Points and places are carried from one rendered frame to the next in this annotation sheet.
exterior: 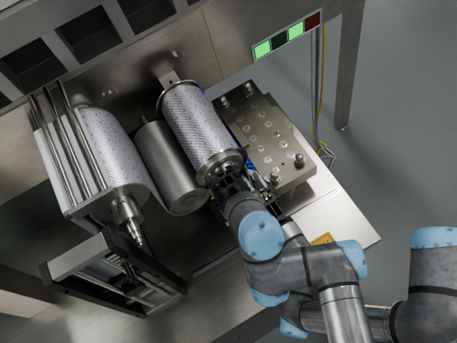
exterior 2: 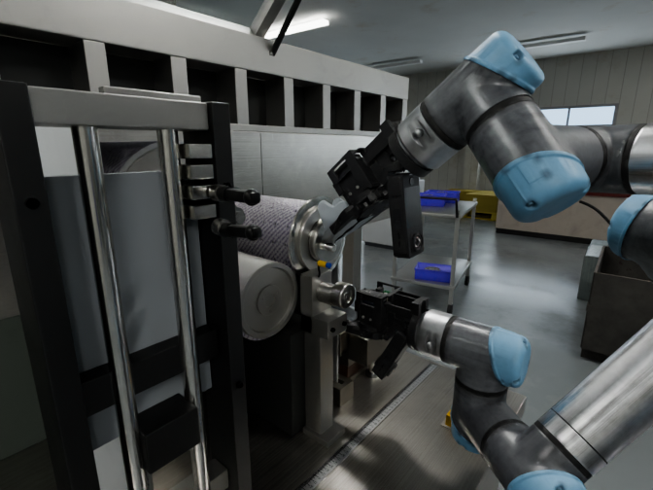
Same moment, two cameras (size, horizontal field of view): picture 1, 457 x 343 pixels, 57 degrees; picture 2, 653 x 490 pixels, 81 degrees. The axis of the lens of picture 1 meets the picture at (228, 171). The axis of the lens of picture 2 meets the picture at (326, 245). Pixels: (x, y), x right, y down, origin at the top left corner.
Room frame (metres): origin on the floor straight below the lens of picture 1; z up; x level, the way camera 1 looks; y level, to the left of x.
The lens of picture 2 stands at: (0.03, 0.43, 1.40)
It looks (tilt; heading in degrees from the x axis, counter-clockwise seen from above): 14 degrees down; 318
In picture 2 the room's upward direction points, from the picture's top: straight up
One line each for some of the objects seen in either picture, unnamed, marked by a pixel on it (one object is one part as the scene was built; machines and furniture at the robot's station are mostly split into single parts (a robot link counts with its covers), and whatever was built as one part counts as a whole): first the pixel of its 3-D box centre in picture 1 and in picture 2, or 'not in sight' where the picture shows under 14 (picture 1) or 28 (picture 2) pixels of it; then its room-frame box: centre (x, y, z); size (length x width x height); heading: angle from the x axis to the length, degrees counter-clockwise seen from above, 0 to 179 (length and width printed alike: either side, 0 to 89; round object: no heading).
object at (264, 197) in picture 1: (270, 208); (392, 316); (0.41, -0.07, 1.12); 0.12 x 0.08 x 0.09; 8
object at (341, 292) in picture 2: not in sight; (343, 295); (0.43, 0.03, 1.18); 0.04 x 0.02 x 0.04; 98
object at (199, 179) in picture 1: (222, 167); (319, 238); (0.51, 0.01, 1.25); 0.15 x 0.01 x 0.15; 98
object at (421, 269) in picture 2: not in sight; (433, 244); (1.97, -2.66, 0.51); 1.09 x 0.64 x 1.03; 104
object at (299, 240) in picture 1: (302, 259); (485, 352); (0.25, -0.09, 1.11); 0.11 x 0.08 x 0.09; 8
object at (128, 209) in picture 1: (126, 213); not in sight; (0.45, 0.25, 1.33); 0.06 x 0.06 x 0.06; 8
